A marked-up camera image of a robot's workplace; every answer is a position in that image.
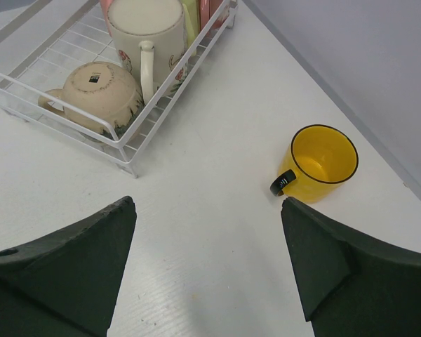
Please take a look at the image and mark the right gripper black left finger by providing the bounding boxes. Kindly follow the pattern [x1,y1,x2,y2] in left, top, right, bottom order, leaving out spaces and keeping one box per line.
[0,196,137,336]

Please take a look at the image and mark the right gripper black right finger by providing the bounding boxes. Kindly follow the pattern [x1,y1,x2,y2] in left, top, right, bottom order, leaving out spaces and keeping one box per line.
[281,197,421,336]

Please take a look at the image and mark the beige stoneware mug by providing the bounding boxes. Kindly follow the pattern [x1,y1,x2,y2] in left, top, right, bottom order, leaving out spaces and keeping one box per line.
[46,62,145,138]

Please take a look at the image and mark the clear acrylic dish rack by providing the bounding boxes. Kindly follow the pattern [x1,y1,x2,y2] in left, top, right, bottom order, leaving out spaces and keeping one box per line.
[0,1,238,174]

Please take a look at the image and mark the green-inside patterned mug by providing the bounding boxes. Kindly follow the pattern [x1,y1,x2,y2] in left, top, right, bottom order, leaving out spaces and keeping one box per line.
[107,0,187,103]

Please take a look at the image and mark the pink patterned mug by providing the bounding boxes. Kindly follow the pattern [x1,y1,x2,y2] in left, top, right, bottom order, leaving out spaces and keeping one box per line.
[208,0,230,30]

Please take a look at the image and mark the pale yellow mug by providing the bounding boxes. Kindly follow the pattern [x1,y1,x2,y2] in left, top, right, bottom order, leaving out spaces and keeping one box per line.
[181,0,199,48]

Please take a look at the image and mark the pink mug white inside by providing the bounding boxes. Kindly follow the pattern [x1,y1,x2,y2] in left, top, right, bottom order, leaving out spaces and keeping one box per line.
[199,0,210,31]

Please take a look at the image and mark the yellow glass cup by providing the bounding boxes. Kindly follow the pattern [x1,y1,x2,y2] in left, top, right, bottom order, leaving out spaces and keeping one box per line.
[269,124,359,204]

